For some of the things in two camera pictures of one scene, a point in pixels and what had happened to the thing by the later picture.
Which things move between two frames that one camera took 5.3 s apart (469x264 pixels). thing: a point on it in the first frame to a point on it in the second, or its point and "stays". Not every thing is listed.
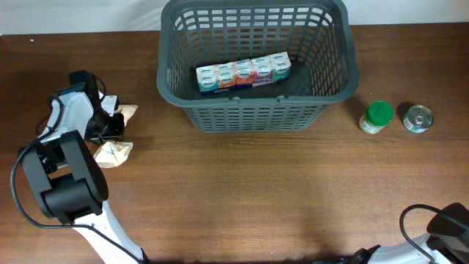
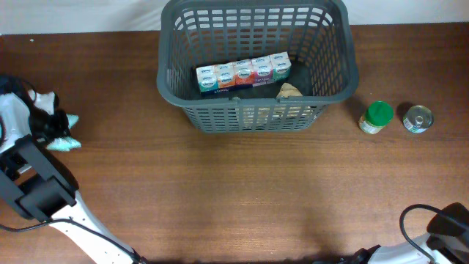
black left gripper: (119, 127) to (63, 127)
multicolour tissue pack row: (243, 72) stays
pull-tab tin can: (418, 119) stays
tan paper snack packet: (111, 154) to (289, 89)
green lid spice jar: (377, 114) stays
